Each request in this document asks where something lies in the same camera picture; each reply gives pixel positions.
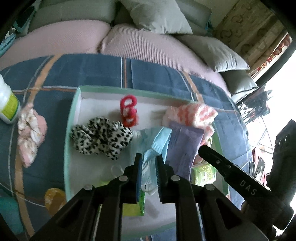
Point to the teal cloth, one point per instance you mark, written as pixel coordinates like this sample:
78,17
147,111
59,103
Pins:
8,213

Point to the pink white fuzzy sock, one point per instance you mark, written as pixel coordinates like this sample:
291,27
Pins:
198,113

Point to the blue plaid blanket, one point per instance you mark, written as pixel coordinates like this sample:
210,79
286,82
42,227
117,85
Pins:
92,71

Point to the grey sofa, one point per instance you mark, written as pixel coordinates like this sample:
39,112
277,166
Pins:
69,11

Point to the pink floral scrunchie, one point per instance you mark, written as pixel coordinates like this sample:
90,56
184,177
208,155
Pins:
30,129

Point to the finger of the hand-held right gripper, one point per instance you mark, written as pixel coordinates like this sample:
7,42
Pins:
222,164

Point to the grey pillow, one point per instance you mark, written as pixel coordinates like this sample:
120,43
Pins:
157,16
215,53

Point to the yellow green packet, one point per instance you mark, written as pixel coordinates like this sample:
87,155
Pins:
131,209

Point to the beige patterned curtain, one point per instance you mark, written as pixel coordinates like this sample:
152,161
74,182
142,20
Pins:
249,23

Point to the yellow sponge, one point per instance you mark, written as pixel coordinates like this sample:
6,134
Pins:
54,199

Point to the purple packet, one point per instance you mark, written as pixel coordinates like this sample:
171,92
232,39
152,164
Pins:
182,143

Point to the pink sofa cover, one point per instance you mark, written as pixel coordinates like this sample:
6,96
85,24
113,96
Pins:
138,44

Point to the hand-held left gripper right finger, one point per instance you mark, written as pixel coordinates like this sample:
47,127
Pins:
159,178

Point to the dark window frame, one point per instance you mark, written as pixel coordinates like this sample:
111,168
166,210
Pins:
277,67

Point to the blue patterned pouch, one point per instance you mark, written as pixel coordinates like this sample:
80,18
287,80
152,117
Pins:
4,46

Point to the blue face mask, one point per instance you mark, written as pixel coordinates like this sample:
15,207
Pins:
161,141

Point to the leopard print scrunchie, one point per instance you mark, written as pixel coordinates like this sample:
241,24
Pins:
101,139

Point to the white medicine bottle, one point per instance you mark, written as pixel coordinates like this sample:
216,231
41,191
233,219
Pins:
9,104

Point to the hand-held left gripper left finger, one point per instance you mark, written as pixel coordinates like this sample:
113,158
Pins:
138,180

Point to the white tray with mint rim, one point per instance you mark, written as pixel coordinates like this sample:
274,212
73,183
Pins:
92,107

